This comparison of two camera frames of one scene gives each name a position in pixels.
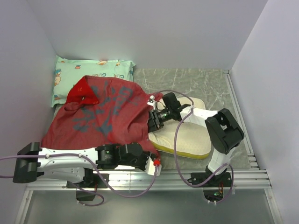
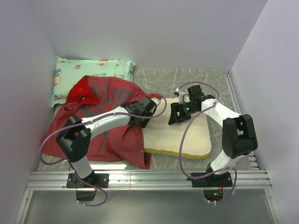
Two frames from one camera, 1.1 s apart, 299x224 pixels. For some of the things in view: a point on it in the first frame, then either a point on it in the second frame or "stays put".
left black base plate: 93,181 stays put
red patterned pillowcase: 99,111 stays put
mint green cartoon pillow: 68,72 stays put
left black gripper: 150,154 to 143,124
